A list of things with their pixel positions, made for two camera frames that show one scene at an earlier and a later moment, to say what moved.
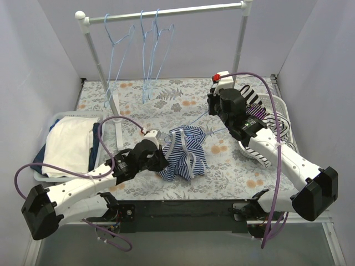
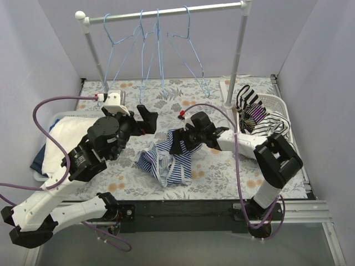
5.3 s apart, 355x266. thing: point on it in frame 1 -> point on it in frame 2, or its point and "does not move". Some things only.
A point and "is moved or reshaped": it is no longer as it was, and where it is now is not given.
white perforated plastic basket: (282, 111) does not move
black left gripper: (160, 161) -> (136, 124)
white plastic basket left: (99, 115) does not move
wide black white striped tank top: (249, 95) does not move
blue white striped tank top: (186, 154) is moved or reshaped
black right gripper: (211, 102) -> (184, 138)
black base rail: (182, 216) does not move
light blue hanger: (208, 133) is moved or reshaped
